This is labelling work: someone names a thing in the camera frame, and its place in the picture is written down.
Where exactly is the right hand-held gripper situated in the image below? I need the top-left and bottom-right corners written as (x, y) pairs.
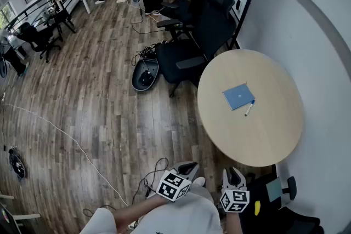
top-left (220, 166), bottom-right (251, 213)

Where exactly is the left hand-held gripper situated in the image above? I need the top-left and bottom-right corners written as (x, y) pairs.
top-left (156, 161), bottom-right (200, 203)

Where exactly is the white marker pen blue cap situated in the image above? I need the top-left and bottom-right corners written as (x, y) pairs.
top-left (244, 100), bottom-right (256, 117)

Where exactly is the blue notebook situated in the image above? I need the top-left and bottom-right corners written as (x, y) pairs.
top-left (222, 83), bottom-right (256, 112)

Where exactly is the person's right forearm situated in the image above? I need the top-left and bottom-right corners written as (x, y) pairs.
top-left (224, 210), bottom-right (242, 234)

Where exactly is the person's left forearm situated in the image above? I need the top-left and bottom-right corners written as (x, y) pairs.
top-left (114, 194), bottom-right (167, 233)

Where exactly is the round wooden table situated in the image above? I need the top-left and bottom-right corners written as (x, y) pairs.
top-left (197, 49), bottom-right (304, 167)

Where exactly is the black mesh office chair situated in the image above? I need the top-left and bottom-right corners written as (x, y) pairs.
top-left (155, 0), bottom-right (238, 99)

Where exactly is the black office chair with headrest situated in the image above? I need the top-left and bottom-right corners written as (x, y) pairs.
top-left (157, 0), bottom-right (221, 42)

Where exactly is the pale teal flat panel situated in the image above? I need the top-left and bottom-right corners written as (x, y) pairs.
top-left (265, 177), bottom-right (282, 203)

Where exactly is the person's white shirt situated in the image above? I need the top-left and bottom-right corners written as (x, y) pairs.
top-left (79, 182), bottom-right (223, 234)

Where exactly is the grey oval shell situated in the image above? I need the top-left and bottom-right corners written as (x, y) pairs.
top-left (131, 58), bottom-right (160, 92)

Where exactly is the light wooden stand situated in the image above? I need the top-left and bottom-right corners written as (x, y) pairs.
top-left (0, 193), bottom-right (42, 234)

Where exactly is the black swivel chair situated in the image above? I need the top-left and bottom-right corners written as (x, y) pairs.
top-left (16, 21), bottom-right (63, 63)
top-left (43, 9), bottom-right (77, 42)

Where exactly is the black floor cable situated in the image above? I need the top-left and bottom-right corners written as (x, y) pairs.
top-left (82, 157), bottom-right (169, 219)

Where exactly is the black cable bundle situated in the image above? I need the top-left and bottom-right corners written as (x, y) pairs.
top-left (131, 43), bottom-right (165, 67)

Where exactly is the white floor cable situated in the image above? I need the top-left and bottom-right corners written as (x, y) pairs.
top-left (2, 102), bottom-right (129, 207)

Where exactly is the black cable coil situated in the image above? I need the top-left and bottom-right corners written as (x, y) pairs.
top-left (8, 146), bottom-right (28, 181)

